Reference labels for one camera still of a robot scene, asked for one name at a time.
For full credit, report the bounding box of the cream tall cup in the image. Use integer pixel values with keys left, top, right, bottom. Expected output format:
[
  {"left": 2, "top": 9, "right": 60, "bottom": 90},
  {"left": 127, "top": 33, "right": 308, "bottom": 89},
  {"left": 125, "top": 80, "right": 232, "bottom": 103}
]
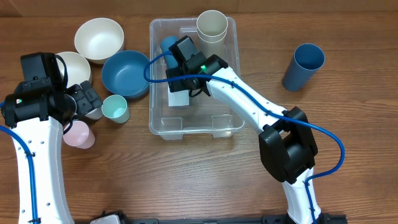
[
  {"left": 198, "top": 32, "right": 226, "bottom": 57},
  {"left": 197, "top": 10, "right": 228, "bottom": 43}
]

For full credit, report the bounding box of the dark blue tall cup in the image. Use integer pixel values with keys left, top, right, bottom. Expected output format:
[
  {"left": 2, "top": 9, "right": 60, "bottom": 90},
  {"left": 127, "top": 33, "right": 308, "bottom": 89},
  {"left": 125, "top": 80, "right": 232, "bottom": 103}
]
[
  {"left": 160, "top": 36, "right": 178, "bottom": 68},
  {"left": 282, "top": 44, "right": 325, "bottom": 91}
]

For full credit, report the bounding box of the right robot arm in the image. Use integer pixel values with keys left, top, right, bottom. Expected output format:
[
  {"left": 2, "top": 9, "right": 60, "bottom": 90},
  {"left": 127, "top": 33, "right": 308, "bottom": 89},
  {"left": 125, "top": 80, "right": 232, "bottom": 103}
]
[{"left": 164, "top": 50, "right": 322, "bottom": 223}]

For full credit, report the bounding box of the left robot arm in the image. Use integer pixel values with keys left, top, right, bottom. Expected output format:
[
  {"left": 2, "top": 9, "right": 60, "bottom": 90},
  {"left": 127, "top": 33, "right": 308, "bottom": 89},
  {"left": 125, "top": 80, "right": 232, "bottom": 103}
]
[{"left": 1, "top": 52, "right": 103, "bottom": 223}]

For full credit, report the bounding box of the grey small cup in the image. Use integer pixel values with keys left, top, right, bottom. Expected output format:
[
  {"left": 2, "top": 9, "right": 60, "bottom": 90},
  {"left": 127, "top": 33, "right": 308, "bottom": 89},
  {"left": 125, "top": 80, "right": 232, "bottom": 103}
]
[{"left": 85, "top": 108, "right": 103, "bottom": 120}]

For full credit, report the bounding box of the mint green small cup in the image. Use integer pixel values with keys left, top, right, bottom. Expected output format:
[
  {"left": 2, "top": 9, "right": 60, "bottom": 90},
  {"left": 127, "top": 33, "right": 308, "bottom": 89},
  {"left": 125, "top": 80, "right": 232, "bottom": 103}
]
[{"left": 101, "top": 95, "right": 130, "bottom": 124}]

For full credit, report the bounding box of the cream bowl left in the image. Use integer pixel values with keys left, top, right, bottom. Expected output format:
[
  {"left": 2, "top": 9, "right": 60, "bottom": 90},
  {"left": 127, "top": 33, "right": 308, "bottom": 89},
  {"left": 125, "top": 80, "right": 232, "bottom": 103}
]
[{"left": 58, "top": 52, "right": 92, "bottom": 88}]

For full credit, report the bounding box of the cream bowl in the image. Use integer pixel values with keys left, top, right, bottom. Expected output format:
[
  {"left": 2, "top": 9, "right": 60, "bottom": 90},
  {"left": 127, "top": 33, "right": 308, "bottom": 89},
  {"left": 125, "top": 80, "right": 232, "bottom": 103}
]
[
  {"left": 74, "top": 17, "right": 124, "bottom": 65},
  {"left": 58, "top": 52, "right": 92, "bottom": 88}
]

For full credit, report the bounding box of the pink small cup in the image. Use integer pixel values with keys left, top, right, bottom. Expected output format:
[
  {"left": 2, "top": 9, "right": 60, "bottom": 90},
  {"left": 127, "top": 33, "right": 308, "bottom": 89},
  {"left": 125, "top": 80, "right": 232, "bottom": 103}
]
[{"left": 63, "top": 121, "right": 95, "bottom": 149}]

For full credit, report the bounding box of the white label in bin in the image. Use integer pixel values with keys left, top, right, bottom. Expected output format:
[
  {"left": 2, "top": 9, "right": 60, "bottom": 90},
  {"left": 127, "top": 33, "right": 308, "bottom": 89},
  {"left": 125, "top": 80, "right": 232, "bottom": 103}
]
[{"left": 168, "top": 89, "right": 190, "bottom": 107}]

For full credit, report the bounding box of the dark blue bowl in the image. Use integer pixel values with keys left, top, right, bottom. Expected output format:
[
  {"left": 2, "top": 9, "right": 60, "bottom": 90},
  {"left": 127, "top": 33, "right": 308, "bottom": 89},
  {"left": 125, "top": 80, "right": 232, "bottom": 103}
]
[{"left": 101, "top": 50, "right": 149, "bottom": 99}]

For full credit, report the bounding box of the cream bowl upper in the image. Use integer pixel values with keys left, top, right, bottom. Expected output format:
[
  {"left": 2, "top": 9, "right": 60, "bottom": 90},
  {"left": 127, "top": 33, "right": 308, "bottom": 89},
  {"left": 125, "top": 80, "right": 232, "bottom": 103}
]
[{"left": 74, "top": 17, "right": 124, "bottom": 65}]

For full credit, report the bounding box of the right blue cable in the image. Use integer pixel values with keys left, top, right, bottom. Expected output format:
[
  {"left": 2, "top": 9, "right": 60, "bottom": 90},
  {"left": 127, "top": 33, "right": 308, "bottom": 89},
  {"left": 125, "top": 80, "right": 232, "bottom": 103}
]
[{"left": 143, "top": 50, "right": 346, "bottom": 224}]

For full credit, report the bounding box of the blue cable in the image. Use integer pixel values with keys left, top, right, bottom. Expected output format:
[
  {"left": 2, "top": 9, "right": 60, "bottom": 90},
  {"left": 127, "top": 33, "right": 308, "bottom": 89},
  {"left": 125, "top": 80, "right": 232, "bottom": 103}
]
[
  {"left": 0, "top": 99, "right": 40, "bottom": 224},
  {"left": 143, "top": 50, "right": 346, "bottom": 224}
]

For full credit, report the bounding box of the left blue cable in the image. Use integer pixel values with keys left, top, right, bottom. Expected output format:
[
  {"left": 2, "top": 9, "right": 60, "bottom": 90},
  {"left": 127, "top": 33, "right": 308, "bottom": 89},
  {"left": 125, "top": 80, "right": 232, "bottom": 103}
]
[{"left": 0, "top": 99, "right": 40, "bottom": 224}]

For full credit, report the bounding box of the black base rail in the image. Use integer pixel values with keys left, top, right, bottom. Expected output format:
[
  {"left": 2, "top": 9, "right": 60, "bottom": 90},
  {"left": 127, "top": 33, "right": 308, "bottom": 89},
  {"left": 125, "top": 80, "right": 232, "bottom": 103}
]
[{"left": 74, "top": 211, "right": 348, "bottom": 224}]

